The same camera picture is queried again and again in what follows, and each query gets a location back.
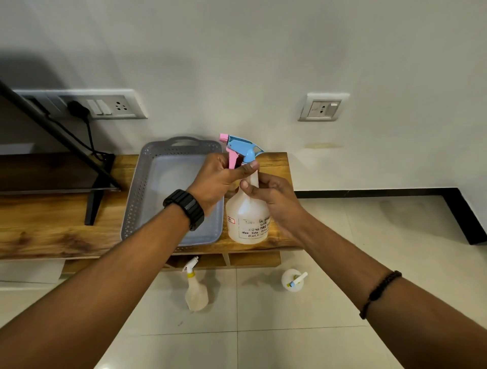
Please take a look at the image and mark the person's left hand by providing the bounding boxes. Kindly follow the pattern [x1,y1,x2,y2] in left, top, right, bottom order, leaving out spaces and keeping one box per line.
[186,153,259,216]

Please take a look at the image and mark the small white wall socket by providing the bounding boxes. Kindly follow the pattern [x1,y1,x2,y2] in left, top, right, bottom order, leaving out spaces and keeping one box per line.
[298,92,350,122]

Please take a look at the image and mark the white spray bottle blue nozzle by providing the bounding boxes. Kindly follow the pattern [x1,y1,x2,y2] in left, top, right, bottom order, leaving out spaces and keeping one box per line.
[281,268,308,292]

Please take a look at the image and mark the white spray bottle blue trigger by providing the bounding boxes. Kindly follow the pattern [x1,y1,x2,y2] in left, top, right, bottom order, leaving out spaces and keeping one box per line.
[219,133,271,245]

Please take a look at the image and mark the person's left forearm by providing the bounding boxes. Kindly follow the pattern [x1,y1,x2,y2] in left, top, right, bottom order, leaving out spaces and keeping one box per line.
[0,205,191,369]

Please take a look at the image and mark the white spray bottle yellow collar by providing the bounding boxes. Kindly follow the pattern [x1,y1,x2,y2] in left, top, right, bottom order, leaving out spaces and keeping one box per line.
[182,256,209,312]

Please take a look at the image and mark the person's right hand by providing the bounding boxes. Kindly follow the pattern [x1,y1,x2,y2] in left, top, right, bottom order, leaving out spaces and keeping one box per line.
[239,173,309,241]

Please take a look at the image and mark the wooden tv console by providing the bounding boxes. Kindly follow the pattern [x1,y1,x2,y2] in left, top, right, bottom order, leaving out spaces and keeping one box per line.
[0,152,301,275]

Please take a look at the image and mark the wide white wall switchboard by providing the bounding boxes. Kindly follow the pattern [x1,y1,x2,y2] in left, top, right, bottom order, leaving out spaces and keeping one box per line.
[12,88,148,121]

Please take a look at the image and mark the black braided bracelet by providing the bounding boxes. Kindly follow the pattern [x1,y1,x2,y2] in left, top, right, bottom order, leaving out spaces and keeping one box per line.
[359,271,403,320]

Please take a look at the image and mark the person's right forearm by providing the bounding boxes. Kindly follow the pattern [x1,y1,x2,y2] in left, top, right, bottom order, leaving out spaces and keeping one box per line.
[293,217,487,369]

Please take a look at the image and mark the black television with stand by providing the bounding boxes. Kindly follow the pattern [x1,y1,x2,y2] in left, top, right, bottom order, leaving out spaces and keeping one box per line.
[0,80,123,226]

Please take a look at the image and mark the black power plug with cable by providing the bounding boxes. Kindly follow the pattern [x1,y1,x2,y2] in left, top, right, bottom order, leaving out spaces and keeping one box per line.
[46,100,111,162]

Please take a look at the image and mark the grey perforated plastic tray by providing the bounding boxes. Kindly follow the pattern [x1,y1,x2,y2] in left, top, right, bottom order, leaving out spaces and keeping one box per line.
[120,136,225,247]

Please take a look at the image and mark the black wristwatch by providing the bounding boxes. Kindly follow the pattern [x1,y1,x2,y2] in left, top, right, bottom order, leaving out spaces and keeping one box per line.
[163,189,205,232]

